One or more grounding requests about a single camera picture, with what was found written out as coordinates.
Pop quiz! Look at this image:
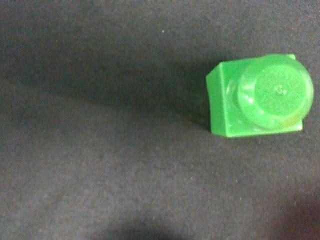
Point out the green block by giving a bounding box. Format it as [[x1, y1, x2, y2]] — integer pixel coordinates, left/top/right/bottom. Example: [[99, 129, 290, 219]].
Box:
[[205, 54, 314, 138]]

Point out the black tablecloth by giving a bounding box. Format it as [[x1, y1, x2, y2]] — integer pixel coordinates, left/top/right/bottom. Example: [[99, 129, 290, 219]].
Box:
[[0, 0, 320, 240]]

